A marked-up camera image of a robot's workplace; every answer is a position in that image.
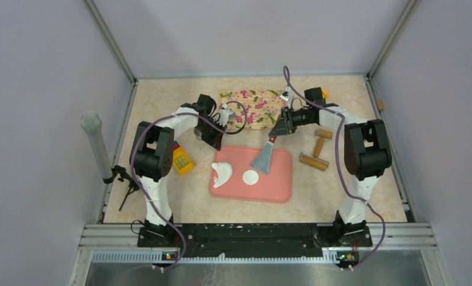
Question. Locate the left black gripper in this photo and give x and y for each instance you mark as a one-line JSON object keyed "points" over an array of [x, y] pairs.
{"points": [[215, 142]]}

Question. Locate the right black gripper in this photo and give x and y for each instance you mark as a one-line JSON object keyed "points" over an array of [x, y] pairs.
{"points": [[285, 125]]}

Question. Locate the white dough ball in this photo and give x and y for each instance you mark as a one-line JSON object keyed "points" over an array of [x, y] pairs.
{"points": [[223, 172]]}

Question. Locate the metal scraper wooden handle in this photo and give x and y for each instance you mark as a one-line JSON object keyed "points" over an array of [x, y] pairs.
{"points": [[262, 161]]}

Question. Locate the wooden rolling pin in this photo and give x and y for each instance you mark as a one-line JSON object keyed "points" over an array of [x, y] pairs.
{"points": [[313, 160]]}

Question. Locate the round white dumpling wrapper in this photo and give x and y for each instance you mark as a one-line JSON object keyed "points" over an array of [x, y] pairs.
{"points": [[250, 177]]}

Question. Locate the pink plastic tray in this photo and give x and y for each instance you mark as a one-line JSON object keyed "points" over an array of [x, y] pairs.
{"points": [[273, 188]]}

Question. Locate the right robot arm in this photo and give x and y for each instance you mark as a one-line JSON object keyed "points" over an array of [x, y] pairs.
{"points": [[366, 157]]}

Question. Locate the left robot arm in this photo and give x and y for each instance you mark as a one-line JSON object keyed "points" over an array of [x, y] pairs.
{"points": [[151, 158]]}

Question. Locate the floral yellow tray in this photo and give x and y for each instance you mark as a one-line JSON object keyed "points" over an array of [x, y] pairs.
{"points": [[254, 109]]}

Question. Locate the yellow multicolour toy block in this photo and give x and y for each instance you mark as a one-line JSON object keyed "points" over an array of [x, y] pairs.
{"points": [[181, 161]]}

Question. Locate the small black tripod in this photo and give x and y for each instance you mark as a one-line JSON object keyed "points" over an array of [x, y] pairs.
{"points": [[120, 173]]}

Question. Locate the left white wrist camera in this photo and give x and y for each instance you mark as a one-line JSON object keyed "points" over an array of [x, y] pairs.
{"points": [[224, 116]]}

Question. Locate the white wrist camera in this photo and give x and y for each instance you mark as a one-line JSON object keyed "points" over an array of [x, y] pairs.
{"points": [[286, 95], [224, 116]]}

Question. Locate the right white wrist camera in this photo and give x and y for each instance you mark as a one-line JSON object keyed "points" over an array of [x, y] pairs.
{"points": [[286, 95]]}

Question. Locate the small wooden wall knob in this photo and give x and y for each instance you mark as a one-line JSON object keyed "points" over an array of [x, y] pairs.
{"points": [[380, 105]]}

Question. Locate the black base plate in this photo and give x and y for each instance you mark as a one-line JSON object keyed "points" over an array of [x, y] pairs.
{"points": [[251, 240]]}

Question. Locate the grey cylinder post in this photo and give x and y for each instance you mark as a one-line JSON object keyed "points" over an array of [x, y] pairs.
{"points": [[92, 125]]}

